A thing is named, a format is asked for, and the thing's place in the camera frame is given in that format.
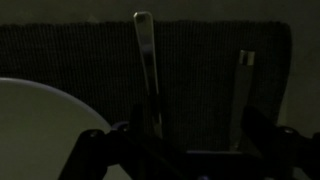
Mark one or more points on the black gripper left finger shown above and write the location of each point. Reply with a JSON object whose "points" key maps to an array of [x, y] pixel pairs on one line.
{"points": [[141, 156]]}

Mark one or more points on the black woven placemat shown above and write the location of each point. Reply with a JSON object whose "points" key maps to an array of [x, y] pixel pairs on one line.
{"points": [[99, 63]]}

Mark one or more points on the white round plate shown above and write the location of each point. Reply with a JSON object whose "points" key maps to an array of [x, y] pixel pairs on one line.
{"points": [[39, 126]]}

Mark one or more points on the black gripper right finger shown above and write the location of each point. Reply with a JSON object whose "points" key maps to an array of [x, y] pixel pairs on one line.
{"points": [[282, 148]]}

